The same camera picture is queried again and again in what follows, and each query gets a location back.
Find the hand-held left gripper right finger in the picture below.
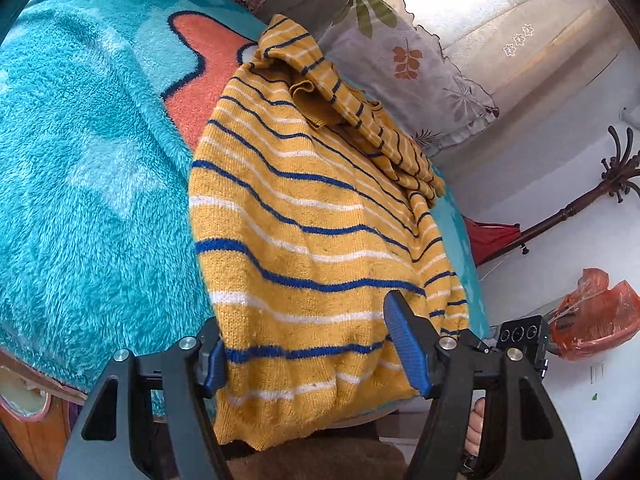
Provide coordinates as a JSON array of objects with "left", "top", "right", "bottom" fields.
[{"left": 382, "top": 290, "right": 583, "bottom": 480}]

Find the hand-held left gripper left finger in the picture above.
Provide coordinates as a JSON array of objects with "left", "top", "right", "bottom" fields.
[{"left": 56, "top": 317, "right": 233, "bottom": 480}]

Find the yellow striped knit sweater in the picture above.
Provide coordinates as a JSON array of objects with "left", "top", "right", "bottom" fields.
[{"left": 187, "top": 14, "right": 471, "bottom": 451}]

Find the person's right hand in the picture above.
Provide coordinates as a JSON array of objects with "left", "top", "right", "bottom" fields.
[{"left": 465, "top": 397, "right": 488, "bottom": 456}]

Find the orange plastic bag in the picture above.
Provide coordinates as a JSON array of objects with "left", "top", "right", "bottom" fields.
[{"left": 547, "top": 268, "right": 640, "bottom": 361}]

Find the red bag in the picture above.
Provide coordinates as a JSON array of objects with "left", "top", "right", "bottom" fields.
[{"left": 462, "top": 216, "right": 522, "bottom": 267}]

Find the dark wooden coat rack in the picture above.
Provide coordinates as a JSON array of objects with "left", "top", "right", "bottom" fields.
[{"left": 492, "top": 125, "right": 640, "bottom": 266}]

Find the brown wooden furniture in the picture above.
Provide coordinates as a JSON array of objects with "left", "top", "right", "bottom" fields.
[{"left": 0, "top": 350, "right": 88, "bottom": 480}]

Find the teal fleece printed blanket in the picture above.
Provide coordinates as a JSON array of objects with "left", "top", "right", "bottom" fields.
[{"left": 0, "top": 0, "right": 493, "bottom": 411}]

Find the leaf print pillow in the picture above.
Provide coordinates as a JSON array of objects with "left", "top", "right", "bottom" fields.
[{"left": 315, "top": 0, "right": 501, "bottom": 158}]

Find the beige padded headboard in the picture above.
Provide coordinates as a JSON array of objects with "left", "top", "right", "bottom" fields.
[{"left": 270, "top": 0, "right": 361, "bottom": 43}]

